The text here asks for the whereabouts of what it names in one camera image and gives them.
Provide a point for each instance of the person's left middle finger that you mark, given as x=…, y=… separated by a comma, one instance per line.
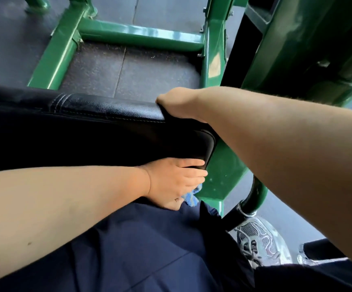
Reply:
x=194, y=181

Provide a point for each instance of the person's right forearm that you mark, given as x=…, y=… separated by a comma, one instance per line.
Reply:
x=285, y=142

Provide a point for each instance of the green metal machine frame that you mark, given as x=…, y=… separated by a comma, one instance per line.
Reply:
x=139, y=34

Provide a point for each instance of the navy blue trousers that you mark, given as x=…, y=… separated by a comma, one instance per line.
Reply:
x=139, y=249

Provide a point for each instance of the person's right hand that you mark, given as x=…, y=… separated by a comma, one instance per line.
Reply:
x=180, y=101

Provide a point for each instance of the blue cleaning cloth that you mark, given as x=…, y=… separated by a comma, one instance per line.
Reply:
x=191, y=199

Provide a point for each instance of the person's left forearm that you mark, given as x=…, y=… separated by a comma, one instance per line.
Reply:
x=57, y=209

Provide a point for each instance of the black padded bench seat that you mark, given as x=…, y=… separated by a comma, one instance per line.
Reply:
x=103, y=130

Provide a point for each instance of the person's left thumb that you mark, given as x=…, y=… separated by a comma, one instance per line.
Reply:
x=173, y=204

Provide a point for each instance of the grey mesh sneaker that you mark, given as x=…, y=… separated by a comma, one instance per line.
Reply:
x=259, y=240
x=308, y=260

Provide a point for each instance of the person's left little finger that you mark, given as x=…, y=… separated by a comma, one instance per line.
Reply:
x=191, y=162

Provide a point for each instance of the person's left hand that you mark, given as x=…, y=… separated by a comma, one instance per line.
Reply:
x=163, y=182

